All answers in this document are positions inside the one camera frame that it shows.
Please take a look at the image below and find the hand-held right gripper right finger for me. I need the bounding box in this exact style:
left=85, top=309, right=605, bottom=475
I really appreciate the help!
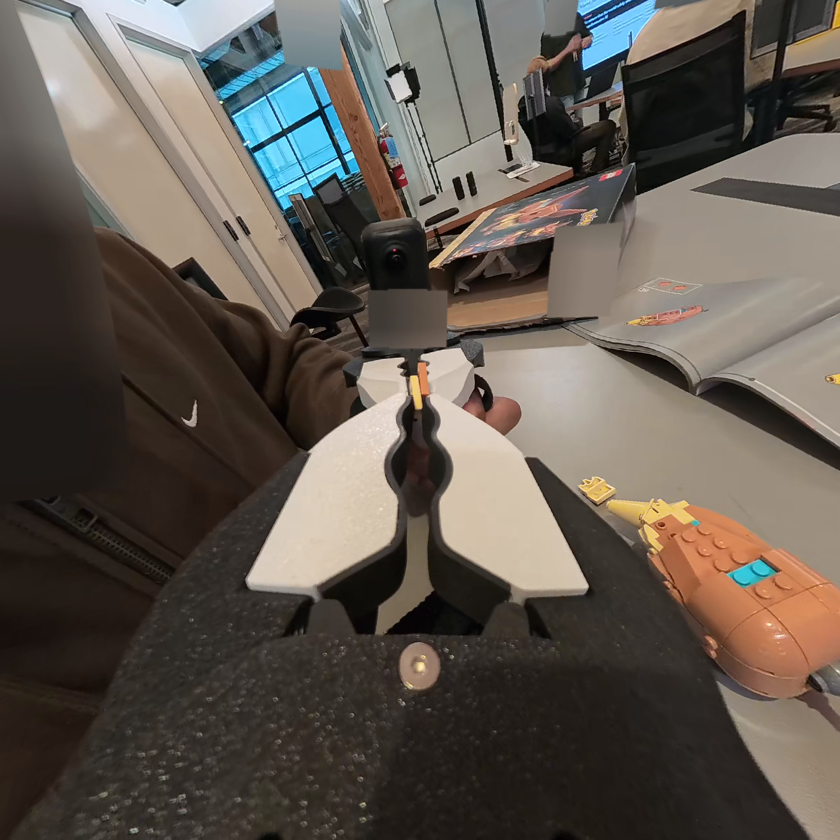
left=425, top=394, right=590, bottom=606

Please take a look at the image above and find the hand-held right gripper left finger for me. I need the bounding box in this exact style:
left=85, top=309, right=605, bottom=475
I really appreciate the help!
left=245, top=392, right=417, bottom=601

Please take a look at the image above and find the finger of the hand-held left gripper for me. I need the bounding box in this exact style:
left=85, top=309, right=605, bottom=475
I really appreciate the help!
left=356, top=357, right=416, bottom=413
left=420, top=346, right=478, bottom=409

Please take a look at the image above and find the person's left forearm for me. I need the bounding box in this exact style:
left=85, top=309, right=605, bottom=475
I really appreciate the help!
left=262, top=322, right=361, bottom=454

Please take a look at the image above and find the grey background desk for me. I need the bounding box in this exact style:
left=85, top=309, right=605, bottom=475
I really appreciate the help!
left=407, top=161, right=576, bottom=232

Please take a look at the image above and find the person's left hand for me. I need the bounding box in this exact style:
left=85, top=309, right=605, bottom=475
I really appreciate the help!
left=461, top=392, right=525, bottom=437

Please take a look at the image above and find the black mesh chair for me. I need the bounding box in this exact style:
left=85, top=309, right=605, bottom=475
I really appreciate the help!
left=311, top=174, right=368, bottom=286

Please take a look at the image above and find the black office chair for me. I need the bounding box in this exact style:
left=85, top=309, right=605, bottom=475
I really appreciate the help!
left=620, top=12, right=749, bottom=193
left=289, top=287, right=370, bottom=345

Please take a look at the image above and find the red fire extinguisher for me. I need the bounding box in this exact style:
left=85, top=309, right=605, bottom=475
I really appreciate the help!
left=377, top=123, right=409, bottom=189

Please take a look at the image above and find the wooden column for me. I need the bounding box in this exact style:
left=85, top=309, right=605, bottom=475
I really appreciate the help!
left=320, top=66, right=406, bottom=221

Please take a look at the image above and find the brick set box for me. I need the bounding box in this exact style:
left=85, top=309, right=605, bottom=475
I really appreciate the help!
left=430, top=164, right=637, bottom=329

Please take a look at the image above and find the white device stand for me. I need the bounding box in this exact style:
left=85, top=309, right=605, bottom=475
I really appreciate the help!
left=500, top=69, right=544, bottom=179

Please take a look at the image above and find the white panel light tripod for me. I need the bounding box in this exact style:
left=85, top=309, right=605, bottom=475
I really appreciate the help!
left=384, top=62, right=442, bottom=194

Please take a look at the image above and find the person's brown jacket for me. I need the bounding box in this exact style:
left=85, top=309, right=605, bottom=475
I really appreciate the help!
left=0, top=226, right=361, bottom=828

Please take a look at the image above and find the dark framed panel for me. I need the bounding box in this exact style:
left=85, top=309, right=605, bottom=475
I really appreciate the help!
left=172, top=257, right=228, bottom=301

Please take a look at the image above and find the white door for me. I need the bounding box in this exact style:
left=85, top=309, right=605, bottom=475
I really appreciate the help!
left=112, top=16, right=322, bottom=329

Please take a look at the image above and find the orange brick model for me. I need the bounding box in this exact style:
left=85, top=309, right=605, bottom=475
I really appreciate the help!
left=605, top=497, right=840, bottom=702

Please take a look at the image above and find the grey instruction booklet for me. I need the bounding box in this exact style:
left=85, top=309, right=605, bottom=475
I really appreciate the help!
left=567, top=276, right=840, bottom=450

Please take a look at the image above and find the wall screen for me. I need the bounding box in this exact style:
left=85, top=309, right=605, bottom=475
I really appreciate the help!
left=581, top=0, right=660, bottom=70

